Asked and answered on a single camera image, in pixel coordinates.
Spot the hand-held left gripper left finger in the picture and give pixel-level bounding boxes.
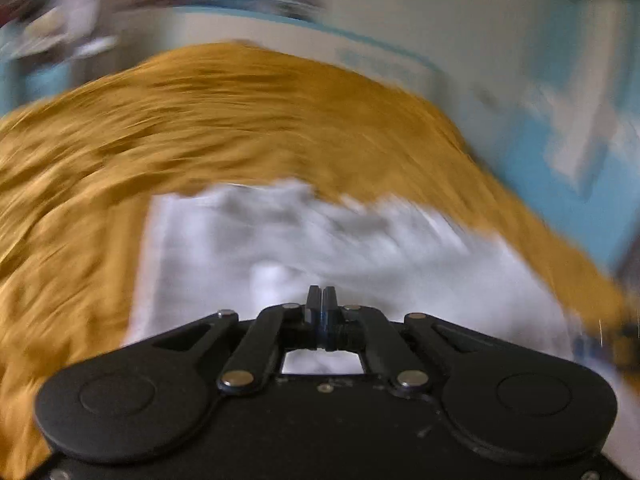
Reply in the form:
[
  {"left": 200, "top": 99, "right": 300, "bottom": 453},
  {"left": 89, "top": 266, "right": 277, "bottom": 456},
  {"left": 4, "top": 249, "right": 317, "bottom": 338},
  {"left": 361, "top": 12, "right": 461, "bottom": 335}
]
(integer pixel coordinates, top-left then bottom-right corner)
[{"left": 152, "top": 285, "right": 324, "bottom": 397}]

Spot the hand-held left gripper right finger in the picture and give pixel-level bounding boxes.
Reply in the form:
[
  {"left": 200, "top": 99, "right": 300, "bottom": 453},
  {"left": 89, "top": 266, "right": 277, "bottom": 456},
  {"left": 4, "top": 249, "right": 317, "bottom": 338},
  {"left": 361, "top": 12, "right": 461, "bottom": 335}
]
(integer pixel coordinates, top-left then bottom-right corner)
[{"left": 323, "top": 286, "right": 501, "bottom": 397}]

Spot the white small garment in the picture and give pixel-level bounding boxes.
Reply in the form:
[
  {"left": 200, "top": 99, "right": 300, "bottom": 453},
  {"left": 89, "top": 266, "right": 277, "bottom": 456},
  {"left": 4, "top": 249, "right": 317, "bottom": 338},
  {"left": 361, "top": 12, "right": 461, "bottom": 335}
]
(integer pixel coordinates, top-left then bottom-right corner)
[{"left": 124, "top": 179, "right": 640, "bottom": 480}]

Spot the mustard yellow blanket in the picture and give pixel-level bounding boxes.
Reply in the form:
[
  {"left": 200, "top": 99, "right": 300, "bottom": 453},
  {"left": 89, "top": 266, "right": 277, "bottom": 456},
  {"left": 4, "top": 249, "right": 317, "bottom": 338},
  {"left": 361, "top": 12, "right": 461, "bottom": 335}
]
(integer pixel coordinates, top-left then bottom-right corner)
[{"left": 0, "top": 40, "right": 632, "bottom": 480}]

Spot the light blue wardrobe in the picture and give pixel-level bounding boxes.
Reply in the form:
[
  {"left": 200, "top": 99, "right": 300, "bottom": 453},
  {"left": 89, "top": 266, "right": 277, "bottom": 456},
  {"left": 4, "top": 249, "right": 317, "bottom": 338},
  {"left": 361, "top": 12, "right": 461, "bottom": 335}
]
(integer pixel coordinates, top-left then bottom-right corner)
[{"left": 492, "top": 0, "right": 640, "bottom": 271}]

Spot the white open shelf unit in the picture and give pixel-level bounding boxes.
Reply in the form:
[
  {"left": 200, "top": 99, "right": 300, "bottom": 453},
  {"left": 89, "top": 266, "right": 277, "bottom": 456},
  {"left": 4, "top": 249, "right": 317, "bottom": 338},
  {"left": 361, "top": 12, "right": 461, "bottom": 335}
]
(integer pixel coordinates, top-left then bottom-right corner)
[{"left": 0, "top": 0, "right": 123, "bottom": 66}]

